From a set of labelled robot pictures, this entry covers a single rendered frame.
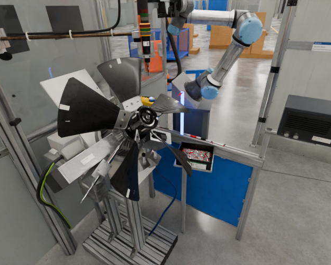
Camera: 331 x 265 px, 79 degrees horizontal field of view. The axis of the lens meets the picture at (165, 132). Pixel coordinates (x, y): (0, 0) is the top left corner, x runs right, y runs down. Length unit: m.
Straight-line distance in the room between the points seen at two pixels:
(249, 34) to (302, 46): 1.36
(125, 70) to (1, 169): 0.91
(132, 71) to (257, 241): 1.63
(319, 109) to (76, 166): 1.08
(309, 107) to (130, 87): 0.84
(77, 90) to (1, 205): 0.98
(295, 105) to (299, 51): 1.48
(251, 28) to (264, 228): 1.58
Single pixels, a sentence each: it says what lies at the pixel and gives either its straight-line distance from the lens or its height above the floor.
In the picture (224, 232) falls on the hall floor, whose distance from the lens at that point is 1.98.
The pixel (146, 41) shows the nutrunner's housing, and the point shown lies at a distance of 0.91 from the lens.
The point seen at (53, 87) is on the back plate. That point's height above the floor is 1.33.
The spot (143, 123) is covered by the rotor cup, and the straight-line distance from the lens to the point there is 0.88.
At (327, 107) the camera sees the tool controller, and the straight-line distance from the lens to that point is 1.16.
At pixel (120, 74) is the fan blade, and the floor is 1.37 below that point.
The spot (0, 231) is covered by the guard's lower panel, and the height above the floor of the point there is 0.52.
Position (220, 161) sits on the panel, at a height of 0.73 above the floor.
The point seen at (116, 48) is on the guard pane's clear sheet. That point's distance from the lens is 1.83.
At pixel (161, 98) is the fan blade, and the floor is 1.19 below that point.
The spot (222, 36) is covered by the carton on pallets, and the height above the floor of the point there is 0.49.
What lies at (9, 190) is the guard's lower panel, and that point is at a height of 0.74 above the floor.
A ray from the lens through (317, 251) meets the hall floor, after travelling 2.16.
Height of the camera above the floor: 1.64
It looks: 32 degrees down
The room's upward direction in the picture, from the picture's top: 2 degrees counter-clockwise
